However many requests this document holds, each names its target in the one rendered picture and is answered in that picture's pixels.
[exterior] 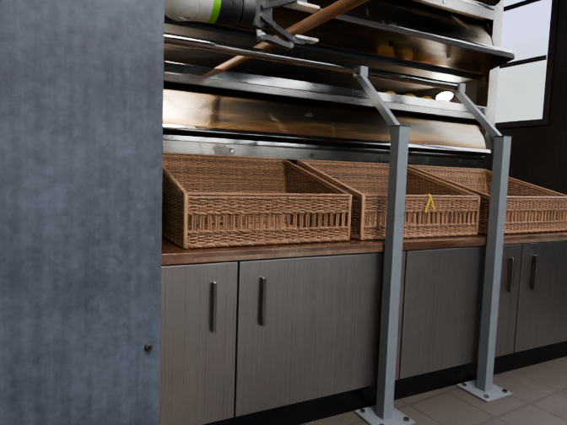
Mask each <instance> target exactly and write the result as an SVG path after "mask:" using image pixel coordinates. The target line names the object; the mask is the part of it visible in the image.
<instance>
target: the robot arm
mask: <svg viewBox="0 0 567 425"><path fill-rule="evenodd" d="M291 3H292V7H293V8H299V9H304V10H307V11H311V12H315V11H316V10H318V9H320V6H316V5H313V4H309V3H307V0H277V1H271V2H268V1H267V0H165V16H167V17H168V18H170V19H173V20H175V21H199V22H205V23H210V24H218V25H223V26H227V27H231V28H234V27H235V26H236V25H241V26H245V27H251V28H253V29H254V30H256V35H257V38H256V41H257V42H266V43H268V44H270V45H273V46H277V47H279V48H282V49H285V50H286V51H288V50H290V49H292V48H293V47H294V44H295V45H299V46H302V45H304V44H305V43H309V44H315V43H317V42H318V39H316V38H311V37H307V36H303V35H294V36H292V35H291V34H290V33H288V32H287V31H285V30H284V29H282V28H281V27H279V26H278V25H277V24H276V23H275V22H274V21H273V16H272V12H273V8H278V7H281V6H284V5H288V4H291ZM263 28H265V29H267V30H270V31H272V32H273V33H274V34H275V35H277V36H278V37H280V38H281V39H283V40H280V39H278V38H276V37H273V36H270V35H266V33H264V32H262V29H263Z"/></svg>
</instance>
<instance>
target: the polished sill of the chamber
mask: <svg viewBox="0 0 567 425"><path fill-rule="evenodd" d="M164 73H174V74H181V75H188V76H194V77H201V78H213V79H219V80H226V81H232V82H239V83H251V84H258V85H264V86H271V87H277V88H284V89H296V90H302V91H309V92H315V93H322V94H334V95H341V96H347V97H354V98H360V99H367V100H370V97H369V96H368V94H367V93H366V92H365V91H364V90H363V89H353V88H347V87H341V86H335V85H329V84H323V83H312V82H306V81H299V80H293V79H287V78H276V77H270V76H264V75H258V74H252V73H242V72H236V71H230V70H224V69H217V68H211V67H200V66H194V65H188V64H182V63H176V62H165V61H164ZM377 93H378V94H379V96H380V97H381V98H382V99H383V101H385V102H392V103H398V104H405V105H416V106H423V107H429V108H436V109H442V110H454V111H461V112H468V113H470V111H469V110H468V109H467V108H466V107H465V106H464V104H458V103H452V102H446V101H440V100H429V99H423V98H417V97H411V96H405V95H399V94H388V93H382V92H377ZM477 108H478V109H479V110H480V111H481V112H482V113H483V114H484V115H487V107H482V106H477Z"/></svg>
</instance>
